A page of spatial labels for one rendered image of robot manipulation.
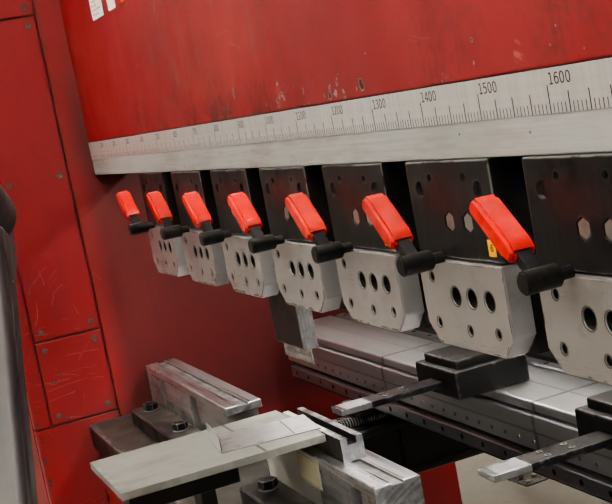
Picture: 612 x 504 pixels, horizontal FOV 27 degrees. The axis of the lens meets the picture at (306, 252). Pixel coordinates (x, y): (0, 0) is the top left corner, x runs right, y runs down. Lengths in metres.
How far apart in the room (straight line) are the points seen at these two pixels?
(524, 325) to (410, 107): 0.22
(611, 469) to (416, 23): 0.64
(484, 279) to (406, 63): 0.20
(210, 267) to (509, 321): 0.82
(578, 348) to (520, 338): 0.09
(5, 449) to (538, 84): 0.53
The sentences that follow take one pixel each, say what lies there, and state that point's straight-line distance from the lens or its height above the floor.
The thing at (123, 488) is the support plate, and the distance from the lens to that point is 1.53.
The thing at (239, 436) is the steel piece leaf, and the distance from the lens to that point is 1.63.
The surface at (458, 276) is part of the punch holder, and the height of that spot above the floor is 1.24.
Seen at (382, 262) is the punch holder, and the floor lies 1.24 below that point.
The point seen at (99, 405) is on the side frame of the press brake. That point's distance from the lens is 2.46.
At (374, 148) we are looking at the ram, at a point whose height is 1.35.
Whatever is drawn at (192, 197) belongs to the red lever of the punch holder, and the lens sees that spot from 1.69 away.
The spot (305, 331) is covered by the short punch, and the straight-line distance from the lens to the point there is 1.59.
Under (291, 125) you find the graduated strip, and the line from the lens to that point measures 1.37.
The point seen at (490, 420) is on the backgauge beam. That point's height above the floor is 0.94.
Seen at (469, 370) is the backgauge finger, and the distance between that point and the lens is 1.67.
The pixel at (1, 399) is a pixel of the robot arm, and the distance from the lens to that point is 1.11.
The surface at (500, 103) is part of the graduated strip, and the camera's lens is 0.97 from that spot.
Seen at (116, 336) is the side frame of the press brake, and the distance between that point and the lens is 2.44.
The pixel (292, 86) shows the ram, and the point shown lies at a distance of 1.35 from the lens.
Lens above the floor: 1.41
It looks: 7 degrees down
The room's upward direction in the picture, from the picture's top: 11 degrees counter-clockwise
